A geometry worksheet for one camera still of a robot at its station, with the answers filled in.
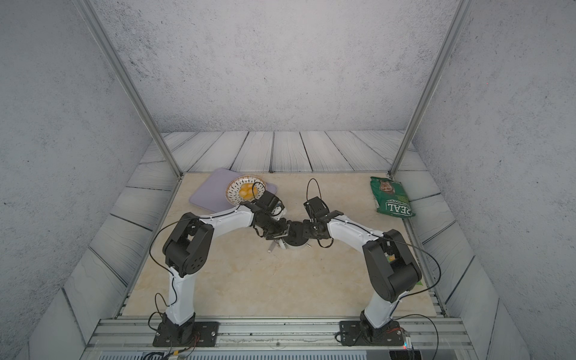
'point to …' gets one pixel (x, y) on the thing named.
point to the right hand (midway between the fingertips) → (307, 233)
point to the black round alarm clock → (295, 238)
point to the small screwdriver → (271, 247)
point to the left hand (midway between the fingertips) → (294, 237)
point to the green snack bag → (391, 198)
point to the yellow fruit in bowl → (246, 191)
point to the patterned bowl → (232, 190)
